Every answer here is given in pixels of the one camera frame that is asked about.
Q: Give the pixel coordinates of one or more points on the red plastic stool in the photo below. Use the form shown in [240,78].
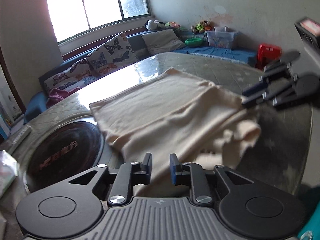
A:
[266,54]

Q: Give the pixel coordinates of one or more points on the cream peach garment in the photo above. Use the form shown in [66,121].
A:
[178,113]

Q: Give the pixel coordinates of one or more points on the blue corner sofa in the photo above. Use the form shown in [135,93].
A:
[37,104]

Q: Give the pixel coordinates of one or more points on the butterfly cushion left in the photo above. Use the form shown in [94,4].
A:
[78,75]

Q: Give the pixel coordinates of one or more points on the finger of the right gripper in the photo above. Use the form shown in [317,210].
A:
[282,96]
[275,70]

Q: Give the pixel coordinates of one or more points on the butterfly cushion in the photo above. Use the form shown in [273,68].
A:
[112,55]
[78,75]

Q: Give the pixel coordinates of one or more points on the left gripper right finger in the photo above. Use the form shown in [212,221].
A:
[193,176]

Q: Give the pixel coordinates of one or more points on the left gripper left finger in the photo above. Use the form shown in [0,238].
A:
[128,176]

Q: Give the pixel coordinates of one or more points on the grey remote control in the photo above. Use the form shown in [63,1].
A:
[21,136]

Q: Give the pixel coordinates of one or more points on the panda plush toy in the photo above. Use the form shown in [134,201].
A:
[154,25]

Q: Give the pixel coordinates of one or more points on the black round induction cooktop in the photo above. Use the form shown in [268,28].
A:
[67,151]

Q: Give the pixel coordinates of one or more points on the teal sleeved right forearm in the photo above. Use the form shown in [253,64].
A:
[311,229]

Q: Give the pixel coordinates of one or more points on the plain beige cushion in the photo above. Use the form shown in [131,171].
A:
[162,41]

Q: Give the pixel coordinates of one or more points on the green bowl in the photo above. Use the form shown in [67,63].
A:
[193,42]

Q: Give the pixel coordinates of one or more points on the clear plastic storage box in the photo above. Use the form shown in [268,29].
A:
[222,39]

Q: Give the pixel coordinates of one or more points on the pink white tissue pack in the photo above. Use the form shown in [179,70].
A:
[8,171]

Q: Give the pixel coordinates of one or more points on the butterfly cushion right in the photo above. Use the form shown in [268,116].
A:
[112,55]

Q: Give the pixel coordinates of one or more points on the window with frame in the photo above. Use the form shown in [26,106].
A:
[71,18]

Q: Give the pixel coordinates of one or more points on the magenta crumpled cloth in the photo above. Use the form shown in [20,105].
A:
[56,95]

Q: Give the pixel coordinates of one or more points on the plush toys pile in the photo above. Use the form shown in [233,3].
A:
[202,27]

